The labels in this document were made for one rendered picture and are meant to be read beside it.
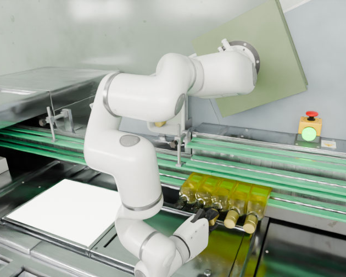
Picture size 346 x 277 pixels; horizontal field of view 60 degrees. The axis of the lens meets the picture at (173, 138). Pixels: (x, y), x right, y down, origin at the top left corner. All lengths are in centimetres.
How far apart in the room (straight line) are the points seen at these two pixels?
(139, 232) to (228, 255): 38
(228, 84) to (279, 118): 56
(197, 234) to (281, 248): 38
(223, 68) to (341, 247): 78
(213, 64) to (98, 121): 27
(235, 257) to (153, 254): 39
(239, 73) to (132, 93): 25
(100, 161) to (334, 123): 87
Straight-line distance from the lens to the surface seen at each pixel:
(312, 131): 109
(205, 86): 67
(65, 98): 181
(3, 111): 157
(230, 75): 65
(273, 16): 104
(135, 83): 55
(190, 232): 82
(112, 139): 55
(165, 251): 69
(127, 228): 74
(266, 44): 105
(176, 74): 53
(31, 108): 166
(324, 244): 119
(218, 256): 101
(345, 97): 117
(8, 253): 120
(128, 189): 55
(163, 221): 114
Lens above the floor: 188
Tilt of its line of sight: 56 degrees down
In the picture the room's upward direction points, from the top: 130 degrees counter-clockwise
